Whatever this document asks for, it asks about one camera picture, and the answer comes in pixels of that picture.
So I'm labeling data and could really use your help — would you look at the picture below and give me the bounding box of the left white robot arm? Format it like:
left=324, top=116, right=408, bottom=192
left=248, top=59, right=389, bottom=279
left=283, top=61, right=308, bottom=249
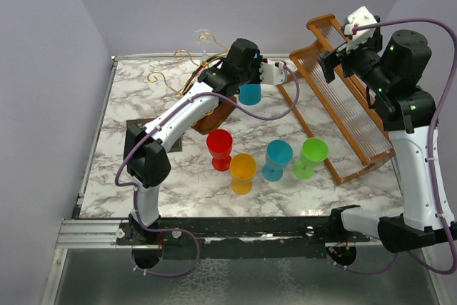
left=115, top=38, right=262, bottom=244

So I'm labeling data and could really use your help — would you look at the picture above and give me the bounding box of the red plastic goblet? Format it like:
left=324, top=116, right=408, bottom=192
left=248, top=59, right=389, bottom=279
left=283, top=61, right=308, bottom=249
left=206, top=129, right=233, bottom=171

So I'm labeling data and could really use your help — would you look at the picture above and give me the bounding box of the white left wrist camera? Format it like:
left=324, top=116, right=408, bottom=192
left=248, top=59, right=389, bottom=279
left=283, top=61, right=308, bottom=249
left=259, top=61, right=288, bottom=86

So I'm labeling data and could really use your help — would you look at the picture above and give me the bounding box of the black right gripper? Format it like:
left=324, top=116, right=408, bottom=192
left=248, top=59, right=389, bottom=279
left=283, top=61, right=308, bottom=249
left=317, top=31, right=393, bottom=94

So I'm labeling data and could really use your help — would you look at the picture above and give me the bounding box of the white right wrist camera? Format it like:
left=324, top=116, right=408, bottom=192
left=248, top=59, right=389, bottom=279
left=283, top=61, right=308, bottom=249
left=341, top=5, right=381, bottom=51

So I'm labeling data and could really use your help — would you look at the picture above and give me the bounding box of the gold wire wine glass rack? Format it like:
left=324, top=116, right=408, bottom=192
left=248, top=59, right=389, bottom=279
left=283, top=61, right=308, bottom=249
left=146, top=33, right=235, bottom=135

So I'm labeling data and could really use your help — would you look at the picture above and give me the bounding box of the clear wine glass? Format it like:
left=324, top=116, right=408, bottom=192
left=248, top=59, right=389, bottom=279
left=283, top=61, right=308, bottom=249
left=194, top=29, right=213, bottom=62

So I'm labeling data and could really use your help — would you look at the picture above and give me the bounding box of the blue plastic goblet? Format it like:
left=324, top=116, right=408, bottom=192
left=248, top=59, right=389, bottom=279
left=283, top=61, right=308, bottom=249
left=238, top=84, right=261, bottom=106
left=262, top=139, right=293, bottom=182

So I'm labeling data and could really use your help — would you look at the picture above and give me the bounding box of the yellow plastic goblet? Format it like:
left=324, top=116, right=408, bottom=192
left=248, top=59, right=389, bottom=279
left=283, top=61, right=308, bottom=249
left=229, top=153, right=257, bottom=195

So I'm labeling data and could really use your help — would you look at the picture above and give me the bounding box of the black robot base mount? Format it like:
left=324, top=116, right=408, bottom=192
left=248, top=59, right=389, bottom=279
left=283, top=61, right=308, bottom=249
left=116, top=216, right=368, bottom=260

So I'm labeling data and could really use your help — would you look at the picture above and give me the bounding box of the wooden ribbed glass divider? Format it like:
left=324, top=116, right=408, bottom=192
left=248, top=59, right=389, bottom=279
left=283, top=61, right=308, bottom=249
left=289, top=14, right=394, bottom=184

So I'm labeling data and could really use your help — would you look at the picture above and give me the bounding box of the green plastic goblet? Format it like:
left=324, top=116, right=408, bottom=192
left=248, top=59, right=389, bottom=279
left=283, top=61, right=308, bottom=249
left=293, top=137, right=329, bottom=180

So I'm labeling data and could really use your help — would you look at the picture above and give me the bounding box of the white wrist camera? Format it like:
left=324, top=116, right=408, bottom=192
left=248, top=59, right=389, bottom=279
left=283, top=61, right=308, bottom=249
left=259, top=61, right=288, bottom=86
left=341, top=5, right=381, bottom=51

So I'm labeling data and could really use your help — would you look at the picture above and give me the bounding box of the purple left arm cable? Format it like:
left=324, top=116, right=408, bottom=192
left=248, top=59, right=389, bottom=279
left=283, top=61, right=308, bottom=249
left=114, top=64, right=301, bottom=278

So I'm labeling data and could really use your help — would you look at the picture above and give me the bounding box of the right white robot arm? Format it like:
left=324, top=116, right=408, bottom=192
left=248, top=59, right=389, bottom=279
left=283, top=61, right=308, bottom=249
left=318, top=29, right=456, bottom=253

